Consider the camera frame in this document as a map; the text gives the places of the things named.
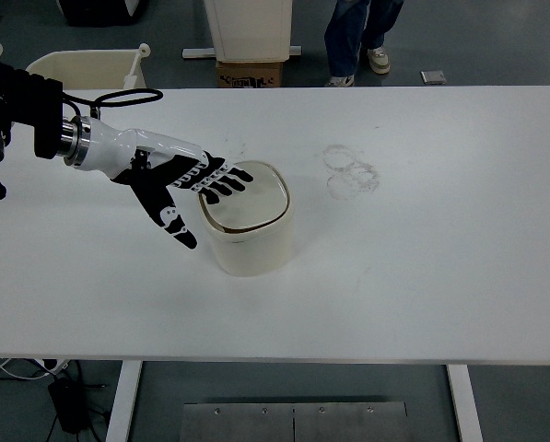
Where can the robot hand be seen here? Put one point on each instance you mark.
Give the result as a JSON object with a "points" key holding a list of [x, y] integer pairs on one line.
{"points": [[113, 152]]}

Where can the cream lidded trash bin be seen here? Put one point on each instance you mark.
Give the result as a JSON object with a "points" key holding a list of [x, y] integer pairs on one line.
{"points": [[256, 248]]}

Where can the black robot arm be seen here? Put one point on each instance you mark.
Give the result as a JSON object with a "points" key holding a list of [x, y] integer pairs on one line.
{"points": [[26, 101]]}

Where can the cream plastic crate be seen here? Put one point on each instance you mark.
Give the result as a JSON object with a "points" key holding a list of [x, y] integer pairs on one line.
{"points": [[85, 69]]}

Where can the white floor base bar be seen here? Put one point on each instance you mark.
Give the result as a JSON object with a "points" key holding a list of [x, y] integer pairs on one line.
{"points": [[198, 53]]}

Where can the black container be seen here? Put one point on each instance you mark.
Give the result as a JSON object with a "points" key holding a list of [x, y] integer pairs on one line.
{"points": [[95, 14]]}

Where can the brown cardboard box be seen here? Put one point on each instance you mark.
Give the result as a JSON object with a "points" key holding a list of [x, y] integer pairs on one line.
{"points": [[249, 73]]}

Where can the white table leg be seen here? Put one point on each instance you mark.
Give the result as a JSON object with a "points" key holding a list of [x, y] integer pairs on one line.
{"points": [[122, 400], [463, 400]]}

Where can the person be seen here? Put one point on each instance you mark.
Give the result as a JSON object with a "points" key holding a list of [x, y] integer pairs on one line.
{"points": [[343, 37]]}

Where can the black power adapter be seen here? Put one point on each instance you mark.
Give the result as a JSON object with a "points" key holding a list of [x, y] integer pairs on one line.
{"points": [[67, 405]]}

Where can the small grey floor plate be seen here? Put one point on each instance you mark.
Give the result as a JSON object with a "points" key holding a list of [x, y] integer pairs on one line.
{"points": [[433, 77]]}

